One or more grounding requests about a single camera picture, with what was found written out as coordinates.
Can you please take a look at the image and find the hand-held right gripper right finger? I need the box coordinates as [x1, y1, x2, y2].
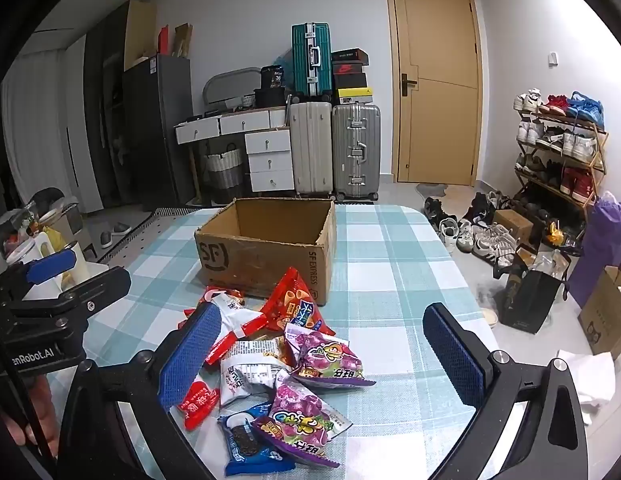
[423, 303, 589, 480]

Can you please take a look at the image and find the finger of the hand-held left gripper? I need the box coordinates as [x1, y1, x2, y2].
[20, 266, 132, 331]
[0, 249, 77, 302]

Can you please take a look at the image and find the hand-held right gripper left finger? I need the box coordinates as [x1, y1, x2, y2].
[55, 302, 224, 480]

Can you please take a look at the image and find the white red-ended snack packet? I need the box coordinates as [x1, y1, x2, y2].
[176, 340, 291, 432]
[184, 286, 266, 366]

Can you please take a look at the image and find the red cookie packet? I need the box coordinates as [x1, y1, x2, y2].
[270, 335, 297, 368]

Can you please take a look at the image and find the blue cookie packet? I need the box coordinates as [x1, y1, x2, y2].
[217, 402, 296, 478]

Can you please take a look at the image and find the red chip bag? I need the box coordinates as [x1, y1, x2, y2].
[260, 266, 336, 337]

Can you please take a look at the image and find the purple gummy packet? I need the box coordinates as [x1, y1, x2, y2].
[250, 375, 354, 470]
[283, 322, 377, 388]

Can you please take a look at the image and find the printed cardboard box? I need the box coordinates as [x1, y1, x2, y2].
[194, 197, 337, 306]

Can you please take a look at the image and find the person's left hand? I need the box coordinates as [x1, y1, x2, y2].
[4, 374, 60, 461]

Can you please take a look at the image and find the black shopping bag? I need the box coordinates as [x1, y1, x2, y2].
[493, 247, 571, 336]

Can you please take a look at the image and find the checked tablecloth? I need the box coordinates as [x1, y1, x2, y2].
[80, 205, 501, 480]

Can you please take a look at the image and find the striped floor mat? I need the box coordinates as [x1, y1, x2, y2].
[150, 200, 226, 219]

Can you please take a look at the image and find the pile of loose shoes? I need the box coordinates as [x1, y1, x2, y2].
[423, 191, 521, 268]

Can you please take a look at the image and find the white crumpled paper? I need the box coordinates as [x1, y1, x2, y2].
[555, 350, 616, 413]

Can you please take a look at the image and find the small plain cardboard box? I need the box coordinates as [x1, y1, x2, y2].
[493, 209, 535, 244]

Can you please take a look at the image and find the dark wardrobe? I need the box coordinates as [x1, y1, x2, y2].
[83, 0, 130, 206]

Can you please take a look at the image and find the dark grey refrigerator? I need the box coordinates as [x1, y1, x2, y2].
[123, 55, 194, 211]

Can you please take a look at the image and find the woven basket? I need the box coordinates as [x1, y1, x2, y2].
[200, 144, 246, 201]

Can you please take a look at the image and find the purple bag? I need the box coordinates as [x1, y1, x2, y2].
[568, 192, 621, 308]

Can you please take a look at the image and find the white drawer cabinet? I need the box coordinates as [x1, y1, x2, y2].
[244, 127, 295, 193]
[174, 107, 291, 147]

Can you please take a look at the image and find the silver suitcase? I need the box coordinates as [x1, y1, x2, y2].
[332, 104, 381, 202]

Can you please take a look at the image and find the grey oval panel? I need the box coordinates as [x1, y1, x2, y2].
[203, 67, 262, 111]

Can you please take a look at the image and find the beige suitcase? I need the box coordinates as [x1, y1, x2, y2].
[289, 101, 334, 198]

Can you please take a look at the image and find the wooden shoe rack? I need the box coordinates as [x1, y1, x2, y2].
[513, 105, 610, 231]

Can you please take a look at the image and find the flat cardboard sheet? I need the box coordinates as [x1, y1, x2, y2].
[124, 0, 157, 72]

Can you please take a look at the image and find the shoe rack with shoes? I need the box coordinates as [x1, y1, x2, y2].
[513, 89, 606, 201]

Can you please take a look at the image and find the brown kraft bag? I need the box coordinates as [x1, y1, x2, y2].
[171, 22, 194, 59]

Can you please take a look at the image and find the black round container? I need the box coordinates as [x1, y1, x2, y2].
[254, 65, 291, 108]

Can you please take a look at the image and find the tan wooden door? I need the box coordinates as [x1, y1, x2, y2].
[385, 0, 479, 187]

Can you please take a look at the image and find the black yellow shoe box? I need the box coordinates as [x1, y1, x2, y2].
[337, 87, 375, 106]

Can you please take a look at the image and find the green suitcase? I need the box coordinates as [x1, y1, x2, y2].
[291, 22, 334, 101]

